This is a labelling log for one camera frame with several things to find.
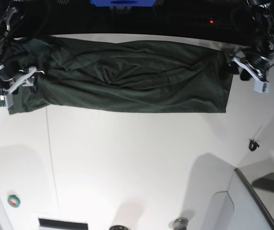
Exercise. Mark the blue box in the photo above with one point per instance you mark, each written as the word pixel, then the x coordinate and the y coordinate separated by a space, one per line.
pixel 116 3

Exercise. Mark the round metal knob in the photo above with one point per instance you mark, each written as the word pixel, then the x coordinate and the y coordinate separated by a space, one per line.
pixel 180 224

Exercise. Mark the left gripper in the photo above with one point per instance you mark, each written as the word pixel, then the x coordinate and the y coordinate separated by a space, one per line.
pixel 259 60

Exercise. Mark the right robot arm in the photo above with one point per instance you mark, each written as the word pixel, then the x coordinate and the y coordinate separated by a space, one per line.
pixel 12 12

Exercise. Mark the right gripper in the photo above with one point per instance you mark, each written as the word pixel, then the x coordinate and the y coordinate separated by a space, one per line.
pixel 7 72

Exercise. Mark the black round dial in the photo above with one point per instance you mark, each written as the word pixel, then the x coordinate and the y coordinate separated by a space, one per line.
pixel 118 227

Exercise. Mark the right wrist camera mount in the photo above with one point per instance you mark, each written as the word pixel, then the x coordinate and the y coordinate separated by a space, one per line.
pixel 24 78

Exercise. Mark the small black clip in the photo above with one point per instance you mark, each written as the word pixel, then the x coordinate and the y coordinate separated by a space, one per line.
pixel 253 145

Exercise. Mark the dark green t-shirt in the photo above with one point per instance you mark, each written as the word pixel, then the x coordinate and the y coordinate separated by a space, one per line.
pixel 131 77

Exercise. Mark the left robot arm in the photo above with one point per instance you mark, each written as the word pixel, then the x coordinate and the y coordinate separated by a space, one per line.
pixel 255 20

